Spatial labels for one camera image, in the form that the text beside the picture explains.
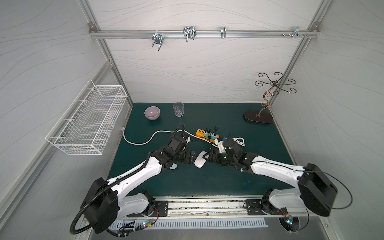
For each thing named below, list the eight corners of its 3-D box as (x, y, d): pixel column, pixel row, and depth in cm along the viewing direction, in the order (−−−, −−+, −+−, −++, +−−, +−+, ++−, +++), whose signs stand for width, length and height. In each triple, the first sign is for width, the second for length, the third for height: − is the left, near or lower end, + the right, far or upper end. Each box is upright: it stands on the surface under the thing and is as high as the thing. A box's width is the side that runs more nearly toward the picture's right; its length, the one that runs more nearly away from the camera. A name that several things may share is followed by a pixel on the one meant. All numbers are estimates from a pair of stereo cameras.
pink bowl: (145, 121, 112) (142, 116, 107) (147, 111, 118) (145, 106, 113) (159, 121, 112) (157, 116, 107) (161, 111, 118) (159, 106, 113)
